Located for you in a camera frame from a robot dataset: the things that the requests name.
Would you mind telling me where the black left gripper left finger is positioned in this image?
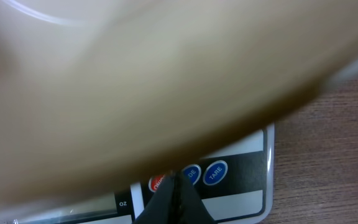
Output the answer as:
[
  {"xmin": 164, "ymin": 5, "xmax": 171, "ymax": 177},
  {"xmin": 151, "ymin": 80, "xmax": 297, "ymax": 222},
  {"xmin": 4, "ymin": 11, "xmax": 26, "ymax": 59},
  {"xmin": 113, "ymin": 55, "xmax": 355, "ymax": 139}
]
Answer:
[{"xmin": 134, "ymin": 176, "xmax": 175, "ymax": 224}]

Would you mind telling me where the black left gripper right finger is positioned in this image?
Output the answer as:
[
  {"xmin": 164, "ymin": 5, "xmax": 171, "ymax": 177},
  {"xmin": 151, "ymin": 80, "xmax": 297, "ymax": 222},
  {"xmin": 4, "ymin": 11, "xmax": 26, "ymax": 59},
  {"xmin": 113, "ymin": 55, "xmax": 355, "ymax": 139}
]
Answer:
[{"xmin": 175, "ymin": 172, "xmax": 216, "ymax": 224}]

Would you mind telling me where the white digital kitchen scale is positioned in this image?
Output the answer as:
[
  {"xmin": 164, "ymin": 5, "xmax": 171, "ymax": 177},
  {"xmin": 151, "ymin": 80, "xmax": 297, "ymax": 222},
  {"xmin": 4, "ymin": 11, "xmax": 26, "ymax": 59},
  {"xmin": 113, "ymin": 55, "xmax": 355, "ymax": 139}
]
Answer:
[{"xmin": 7, "ymin": 125, "xmax": 275, "ymax": 224}]

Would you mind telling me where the white bowl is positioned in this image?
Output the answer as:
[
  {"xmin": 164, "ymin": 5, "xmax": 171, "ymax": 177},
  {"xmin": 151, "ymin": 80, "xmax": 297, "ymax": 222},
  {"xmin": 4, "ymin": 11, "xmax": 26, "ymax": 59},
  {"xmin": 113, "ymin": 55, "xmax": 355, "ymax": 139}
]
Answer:
[{"xmin": 0, "ymin": 0, "xmax": 358, "ymax": 212}]

